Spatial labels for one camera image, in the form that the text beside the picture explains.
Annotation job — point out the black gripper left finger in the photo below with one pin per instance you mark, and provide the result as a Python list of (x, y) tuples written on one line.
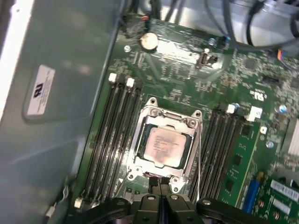
[(147, 210)]

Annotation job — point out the silver finned heat sink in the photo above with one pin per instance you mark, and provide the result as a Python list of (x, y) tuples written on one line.
[(292, 136)]

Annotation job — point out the green RAM stick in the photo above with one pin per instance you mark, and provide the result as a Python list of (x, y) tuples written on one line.
[(240, 163)]

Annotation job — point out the square silver CPU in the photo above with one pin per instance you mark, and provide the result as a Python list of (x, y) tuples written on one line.
[(164, 147)]

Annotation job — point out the CPU socket on motherboard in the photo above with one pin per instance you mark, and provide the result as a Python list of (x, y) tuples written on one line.
[(177, 187)]

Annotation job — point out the small graphics card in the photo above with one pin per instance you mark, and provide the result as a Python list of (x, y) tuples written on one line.
[(282, 198)]

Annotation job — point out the black open PC case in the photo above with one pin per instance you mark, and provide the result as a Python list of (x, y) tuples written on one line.
[(58, 151)]

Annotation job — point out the blue expansion slot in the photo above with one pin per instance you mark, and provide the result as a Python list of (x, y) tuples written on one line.
[(251, 196)]

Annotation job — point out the green motherboard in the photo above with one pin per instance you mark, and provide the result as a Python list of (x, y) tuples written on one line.
[(177, 77)]

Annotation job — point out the white label sticker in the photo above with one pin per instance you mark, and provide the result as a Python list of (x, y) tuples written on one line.
[(41, 91)]

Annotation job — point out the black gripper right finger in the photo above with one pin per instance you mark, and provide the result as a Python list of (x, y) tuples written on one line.
[(177, 210)]

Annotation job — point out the round silver coin battery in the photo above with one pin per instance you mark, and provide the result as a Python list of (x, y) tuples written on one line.
[(149, 40)]

